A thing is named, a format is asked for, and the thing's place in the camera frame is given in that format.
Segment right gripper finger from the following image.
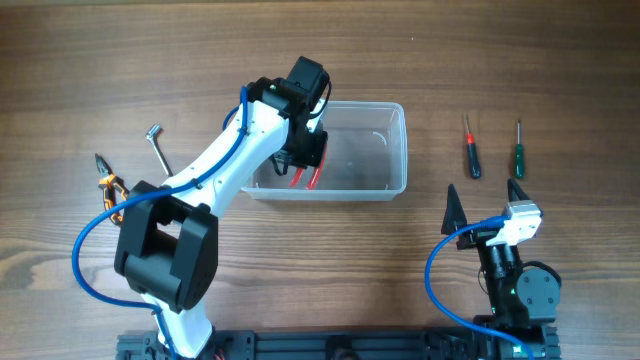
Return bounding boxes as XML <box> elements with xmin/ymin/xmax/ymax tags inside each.
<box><xmin>441</xmin><ymin>184</ymin><xmax>468</xmax><ymax>235</ymax></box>
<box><xmin>507</xmin><ymin>178</ymin><xmax>530</xmax><ymax>202</ymax></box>

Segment red handled snips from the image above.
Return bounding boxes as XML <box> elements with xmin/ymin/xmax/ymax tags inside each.
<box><xmin>288</xmin><ymin>144</ymin><xmax>329</xmax><ymax>191</ymax></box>

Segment red black screwdriver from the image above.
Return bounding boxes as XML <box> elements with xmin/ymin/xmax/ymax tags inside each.
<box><xmin>464</xmin><ymin>114</ymin><xmax>482</xmax><ymax>179</ymax></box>

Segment silver L-shaped socket wrench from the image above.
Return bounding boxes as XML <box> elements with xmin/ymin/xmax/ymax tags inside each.
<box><xmin>145</xmin><ymin>124</ymin><xmax>173</xmax><ymax>177</ymax></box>

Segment orange black long-nose pliers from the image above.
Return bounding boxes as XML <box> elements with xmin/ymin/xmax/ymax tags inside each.
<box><xmin>95</xmin><ymin>153</ymin><xmax>129</xmax><ymax>211</ymax></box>

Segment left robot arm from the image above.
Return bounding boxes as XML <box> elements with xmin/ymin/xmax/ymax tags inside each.
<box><xmin>114</xmin><ymin>57</ymin><xmax>332</xmax><ymax>359</ymax></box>

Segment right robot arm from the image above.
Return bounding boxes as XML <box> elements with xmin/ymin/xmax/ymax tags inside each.
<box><xmin>441</xmin><ymin>179</ymin><xmax>562</xmax><ymax>359</ymax></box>

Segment clear plastic container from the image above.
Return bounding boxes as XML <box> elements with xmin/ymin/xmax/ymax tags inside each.
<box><xmin>242</xmin><ymin>101</ymin><xmax>408</xmax><ymax>202</ymax></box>

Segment right blue cable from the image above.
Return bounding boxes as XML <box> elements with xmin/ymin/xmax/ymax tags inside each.
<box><xmin>424</xmin><ymin>215</ymin><xmax>536</xmax><ymax>360</ymax></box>

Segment blue cable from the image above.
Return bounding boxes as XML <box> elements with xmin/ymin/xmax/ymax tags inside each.
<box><xmin>71</xmin><ymin>85</ymin><xmax>251</xmax><ymax>360</ymax></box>
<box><xmin>424</xmin><ymin>215</ymin><xmax>536</xmax><ymax>360</ymax></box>

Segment green handled screwdriver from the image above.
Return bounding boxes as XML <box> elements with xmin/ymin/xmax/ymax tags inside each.
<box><xmin>514</xmin><ymin>120</ymin><xmax>525</xmax><ymax>179</ymax></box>

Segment left blue cable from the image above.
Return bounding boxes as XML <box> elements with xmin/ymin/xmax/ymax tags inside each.
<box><xmin>71</xmin><ymin>85</ymin><xmax>251</xmax><ymax>360</ymax></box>

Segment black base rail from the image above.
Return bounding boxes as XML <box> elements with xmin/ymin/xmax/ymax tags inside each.
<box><xmin>115</xmin><ymin>325</ymin><xmax>560</xmax><ymax>360</ymax></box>

